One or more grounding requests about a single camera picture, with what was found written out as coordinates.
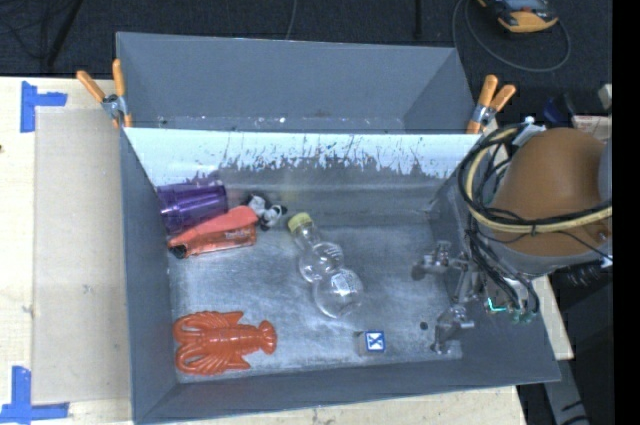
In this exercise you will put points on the clear plastic bottle yellow cap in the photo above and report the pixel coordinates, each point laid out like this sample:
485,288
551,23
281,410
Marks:
330,273

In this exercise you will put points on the pale wood flat board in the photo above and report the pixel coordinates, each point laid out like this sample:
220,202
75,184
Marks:
75,253

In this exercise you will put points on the blue and white letter cube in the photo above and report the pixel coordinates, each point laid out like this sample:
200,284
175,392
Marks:
372,342

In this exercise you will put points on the purple plastic cup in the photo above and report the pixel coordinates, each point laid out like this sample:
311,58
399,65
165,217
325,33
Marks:
192,205

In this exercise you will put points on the orange-red stapler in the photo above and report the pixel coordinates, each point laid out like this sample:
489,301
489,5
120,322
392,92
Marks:
220,233

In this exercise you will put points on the orange toy lobster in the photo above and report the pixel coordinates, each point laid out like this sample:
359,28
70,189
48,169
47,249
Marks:
220,342

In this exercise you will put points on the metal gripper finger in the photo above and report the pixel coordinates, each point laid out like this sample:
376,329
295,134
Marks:
450,319
436,263

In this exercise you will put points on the black and white toy animal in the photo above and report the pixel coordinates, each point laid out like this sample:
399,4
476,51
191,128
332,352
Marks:
267,212

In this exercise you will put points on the grey metal bin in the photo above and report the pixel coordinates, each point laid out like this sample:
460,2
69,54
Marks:
280,83

